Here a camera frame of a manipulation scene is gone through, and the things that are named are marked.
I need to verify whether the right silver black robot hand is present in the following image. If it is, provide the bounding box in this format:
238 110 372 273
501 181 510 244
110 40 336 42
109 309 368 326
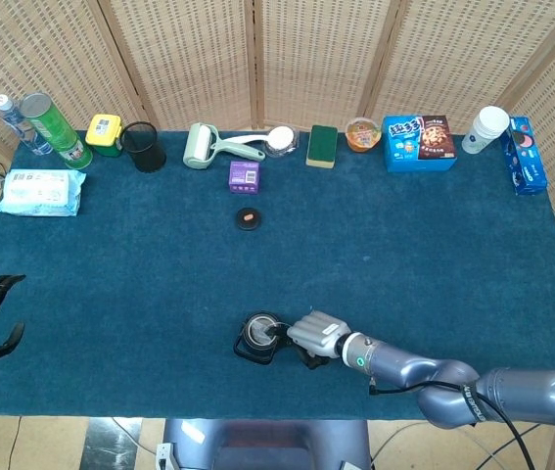
266 308 349 371

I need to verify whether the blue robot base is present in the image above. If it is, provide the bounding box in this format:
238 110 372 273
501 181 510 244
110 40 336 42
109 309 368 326
162 418 372 470

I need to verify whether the small black round lid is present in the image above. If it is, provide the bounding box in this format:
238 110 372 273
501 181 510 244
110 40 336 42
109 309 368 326
235 207 263 232

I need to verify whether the blue carpet table cover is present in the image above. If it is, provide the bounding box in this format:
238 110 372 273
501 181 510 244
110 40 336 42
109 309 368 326
0 129 555 422

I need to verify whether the light blue wet wipes pack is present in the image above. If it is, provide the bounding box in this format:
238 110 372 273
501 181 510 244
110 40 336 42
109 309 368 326
0 168 87 218

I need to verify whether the small purple box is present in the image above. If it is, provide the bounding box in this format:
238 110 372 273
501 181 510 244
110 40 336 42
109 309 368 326
228 160 261 196

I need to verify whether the green and yellow sponge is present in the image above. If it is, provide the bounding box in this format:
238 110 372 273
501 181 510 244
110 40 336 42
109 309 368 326
304 124 339 169

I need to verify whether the orange jelly cup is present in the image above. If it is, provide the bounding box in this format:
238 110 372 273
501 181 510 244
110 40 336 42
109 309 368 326
345 117 383 154

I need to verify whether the blue and brown cookie box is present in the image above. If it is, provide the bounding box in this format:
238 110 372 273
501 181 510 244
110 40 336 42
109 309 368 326
383 115 457 173

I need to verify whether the clear plastic water bottle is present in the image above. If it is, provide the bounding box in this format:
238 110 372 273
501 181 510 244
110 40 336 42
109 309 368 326
0 94 53 157

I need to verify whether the tall green cylindrical can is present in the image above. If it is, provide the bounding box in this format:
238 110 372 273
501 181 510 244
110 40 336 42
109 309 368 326
19 92 94 170

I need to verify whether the pale green lint roller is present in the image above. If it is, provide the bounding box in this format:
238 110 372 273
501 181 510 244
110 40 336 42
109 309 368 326
182 122 267 170

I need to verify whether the green container with yellow lid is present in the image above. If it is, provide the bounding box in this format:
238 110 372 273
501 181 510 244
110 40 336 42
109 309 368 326
84 114 125 159

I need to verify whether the black mesh pen holder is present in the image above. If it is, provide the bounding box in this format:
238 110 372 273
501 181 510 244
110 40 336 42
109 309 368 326
119 121 167 173

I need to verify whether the stack of white paper cups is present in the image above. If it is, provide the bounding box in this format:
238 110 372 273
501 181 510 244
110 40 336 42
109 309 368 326
461 105 511 156

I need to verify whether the dark blue cookie box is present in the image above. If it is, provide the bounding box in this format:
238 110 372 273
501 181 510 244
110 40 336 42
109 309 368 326
498 116 549 197

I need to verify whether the woven bamboo folding screen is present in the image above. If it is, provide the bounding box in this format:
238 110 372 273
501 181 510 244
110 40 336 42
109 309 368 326
0 0 555 470

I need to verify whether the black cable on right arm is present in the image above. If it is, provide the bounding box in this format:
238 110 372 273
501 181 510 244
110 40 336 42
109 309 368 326
367 380 537 470

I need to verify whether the white bracket on robot base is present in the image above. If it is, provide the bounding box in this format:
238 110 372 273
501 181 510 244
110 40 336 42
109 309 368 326
155 442 176 470

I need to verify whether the white plastic handle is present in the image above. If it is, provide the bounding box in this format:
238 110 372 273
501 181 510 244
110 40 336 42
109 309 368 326
222 131 278 148

